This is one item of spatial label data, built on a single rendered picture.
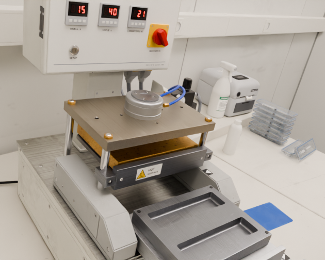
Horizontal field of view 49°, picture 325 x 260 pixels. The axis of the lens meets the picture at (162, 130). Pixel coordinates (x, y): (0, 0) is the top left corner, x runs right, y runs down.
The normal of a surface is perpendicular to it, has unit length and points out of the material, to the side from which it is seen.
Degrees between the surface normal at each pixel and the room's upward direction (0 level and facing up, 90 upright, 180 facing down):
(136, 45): 90
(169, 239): 0
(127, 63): 90
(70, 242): 90
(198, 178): 90
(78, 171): 0
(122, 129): 0
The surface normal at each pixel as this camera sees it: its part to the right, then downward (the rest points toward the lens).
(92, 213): -0.78, 0.14
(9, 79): 0.72, 0.42
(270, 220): 0.18, -0.88
